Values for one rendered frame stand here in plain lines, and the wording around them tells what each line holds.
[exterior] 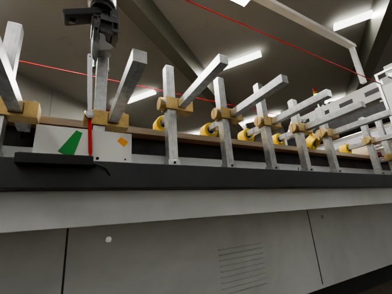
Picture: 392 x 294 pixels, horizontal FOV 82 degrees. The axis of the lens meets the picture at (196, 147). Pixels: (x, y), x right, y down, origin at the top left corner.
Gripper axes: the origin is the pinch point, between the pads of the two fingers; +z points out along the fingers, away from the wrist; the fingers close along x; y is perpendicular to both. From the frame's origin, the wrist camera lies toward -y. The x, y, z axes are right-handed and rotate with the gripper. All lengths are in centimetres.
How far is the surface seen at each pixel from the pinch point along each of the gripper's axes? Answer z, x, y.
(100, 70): 0.3, 6.2, 2.8
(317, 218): 59, 29, 130
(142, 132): 14.7, 22.5, 21.3
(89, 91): 11.2, 2.2, -0.4
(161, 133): 14.4, 22.6, 29.9
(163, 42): -190, 184, 101
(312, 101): 10, -16, 81
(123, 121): 18.3, 5.4, 10.3
